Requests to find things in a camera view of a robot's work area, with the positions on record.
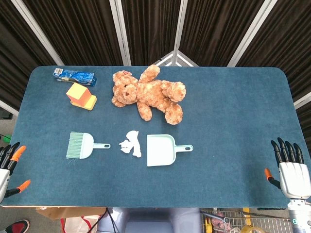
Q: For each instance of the orange yellow sponge block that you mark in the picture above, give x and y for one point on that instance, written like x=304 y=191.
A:
x=77 y=92

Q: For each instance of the brown teddy bear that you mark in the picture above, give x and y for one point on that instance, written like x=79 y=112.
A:
x=148 y=93

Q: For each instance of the flat yellow sponge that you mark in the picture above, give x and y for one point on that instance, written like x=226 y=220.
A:
x=90 y=103

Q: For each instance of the white screen frame post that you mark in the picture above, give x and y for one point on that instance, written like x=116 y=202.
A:
x=250 y=34
x=120 y=31
x=39 y=34
x=179 y=29

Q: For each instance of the red black shoe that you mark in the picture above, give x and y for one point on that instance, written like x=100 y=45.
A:
x=18 y=227

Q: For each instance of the grey robot torso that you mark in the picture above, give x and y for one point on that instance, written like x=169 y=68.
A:
x=148 y=221

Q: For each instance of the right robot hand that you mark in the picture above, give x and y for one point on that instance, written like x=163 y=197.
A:
x=295 y=178

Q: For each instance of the red white plastic bag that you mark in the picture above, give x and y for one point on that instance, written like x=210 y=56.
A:
x=80 y=224

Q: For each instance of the mint green dustpan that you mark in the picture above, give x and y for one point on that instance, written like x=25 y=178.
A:
x=159 y=150

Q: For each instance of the brown cardboard box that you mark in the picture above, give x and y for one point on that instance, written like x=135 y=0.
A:
x=63 y=212

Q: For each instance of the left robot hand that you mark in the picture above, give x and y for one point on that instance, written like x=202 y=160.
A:
x=5 y=177

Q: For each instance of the blue felt table mat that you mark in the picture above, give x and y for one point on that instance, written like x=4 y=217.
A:
x=218 y=121

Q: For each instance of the white paper piece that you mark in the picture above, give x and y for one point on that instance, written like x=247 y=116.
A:
x=124 y=146

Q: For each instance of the blue cardboard box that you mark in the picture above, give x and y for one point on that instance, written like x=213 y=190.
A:
x=75 y=76

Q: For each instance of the mint green hand broom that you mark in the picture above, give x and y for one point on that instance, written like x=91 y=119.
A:
x=85 y=145

